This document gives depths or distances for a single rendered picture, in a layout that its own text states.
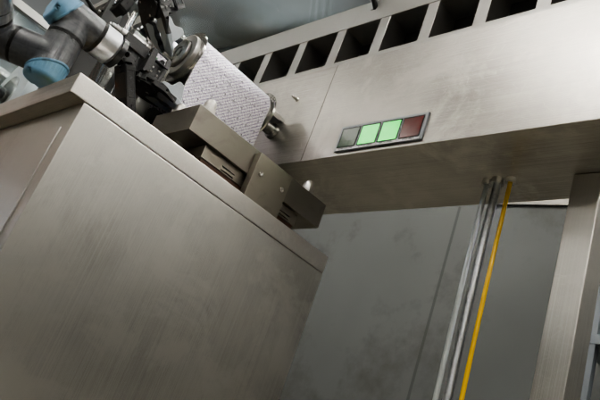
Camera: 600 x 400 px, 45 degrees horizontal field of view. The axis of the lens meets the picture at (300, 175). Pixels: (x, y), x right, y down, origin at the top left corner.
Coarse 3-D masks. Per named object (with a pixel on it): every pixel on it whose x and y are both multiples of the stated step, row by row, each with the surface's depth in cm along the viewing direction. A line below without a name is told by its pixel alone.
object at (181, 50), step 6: (180, 42) 173; (186, 42) 171; (174, 48) 174; (180, 48) 171; (186, 48) 169; (174, 54) 172; (180, 54) 169; (186, 54) 168; (174, 60) 169; (180, 60) 168; (174, 66) 170
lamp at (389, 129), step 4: (400, 120) 156; (384, 124) 159; (388, 124) 158; (392, 124) 157; (396, 124) 156; (384, 128) 159; (388, 128) 158; (392, 128) 157; (396, 128) 156; (380, 132) 159; (384, 132) 158; (388, 132) 157; (392, 132) 156; (396, 132) 155; (380, 136) 158; (384, 136) 157; (388, 136) 156; (392, 136) 155; (380, 140) 157
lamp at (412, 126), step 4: (420, 116) 153; (404, 120) 155; (408, 120) 155; (412, 120) 154; (416, 120) 153; (420, 120) 152; (404, 124) 155; (408, 124) 154; (412, 124) 153; (416, 124) 152; (420, 124) 151; (404, 128) 154; (408, 128) 153; (412, 128) 152; (416, 128) 151; (420, 128) 151; (404, 132) 153; (408, 132) 152; (412, 132) 151; (416, 132) 151; (400, 136) 153; (404, 136) 152; (408, 136) 152
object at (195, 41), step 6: (192, 36) 173; (192, 42) 170; (198, 42) 169; (192, 48) 168; (198, 48) 168; (192, 54) 167; (186, 60) 167; (192, 60) 167; (180, 66) 167; (186, 66) 167; (174, 72) 168; (186, 78) 169
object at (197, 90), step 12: (192, 72) 165; (192, 84) 165; (204, 84) 168; (192, 96) 165; (204, 96) 167; (216, 96) 170; (216, 108) 169; (228, 108) 172; (240, 108) 175; (228, 120) 172; (240, 120) 174; (252, 120) 177; (240, 132) 174; (252, 132) 177; (252, 144) 176
